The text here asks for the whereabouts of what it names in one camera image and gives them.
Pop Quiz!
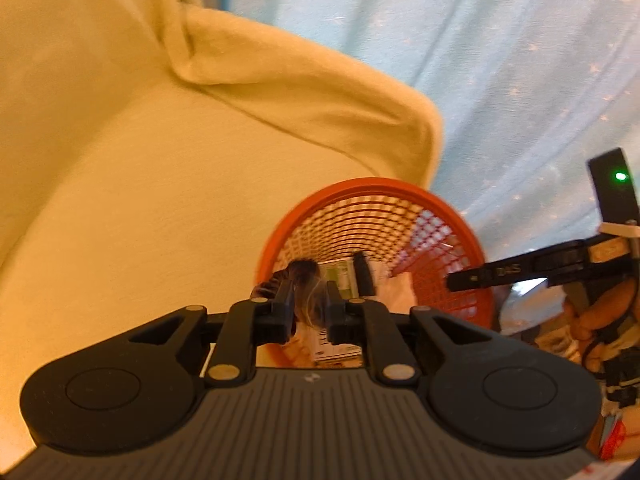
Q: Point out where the green white medicine box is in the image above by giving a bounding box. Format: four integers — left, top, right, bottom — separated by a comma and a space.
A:
319, 258, 359, 299

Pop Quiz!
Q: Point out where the white mesh sock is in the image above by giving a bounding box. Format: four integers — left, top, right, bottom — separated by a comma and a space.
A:
370, 260, 418, 314

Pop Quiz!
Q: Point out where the white bird ointment box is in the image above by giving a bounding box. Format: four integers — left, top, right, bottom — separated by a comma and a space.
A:
308, 330, 363, 368

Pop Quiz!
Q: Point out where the light blue star curtain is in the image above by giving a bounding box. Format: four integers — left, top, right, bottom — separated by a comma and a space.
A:
204, 0, 639, 260

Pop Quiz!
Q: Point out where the orange mesh waste basket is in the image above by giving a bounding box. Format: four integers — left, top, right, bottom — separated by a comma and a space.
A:
256, 178, 496, 328

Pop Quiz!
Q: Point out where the black camera box, green LED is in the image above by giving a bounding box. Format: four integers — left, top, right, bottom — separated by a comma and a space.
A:
587, 148, 639, 224

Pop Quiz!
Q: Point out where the black ointment tube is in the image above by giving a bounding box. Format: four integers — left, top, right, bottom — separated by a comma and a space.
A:
352, 252, 376, 297

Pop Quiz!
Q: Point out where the person's right hand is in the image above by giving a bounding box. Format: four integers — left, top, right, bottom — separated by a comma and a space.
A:
563, 278, 637, 373

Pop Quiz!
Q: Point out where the yellow sofa cover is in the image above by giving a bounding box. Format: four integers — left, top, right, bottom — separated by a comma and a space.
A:
1, 0, 442, 468

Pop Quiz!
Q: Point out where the dark brown hair scrunchie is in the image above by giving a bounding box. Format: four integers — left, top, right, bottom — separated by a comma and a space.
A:
250, 258, 326, 328

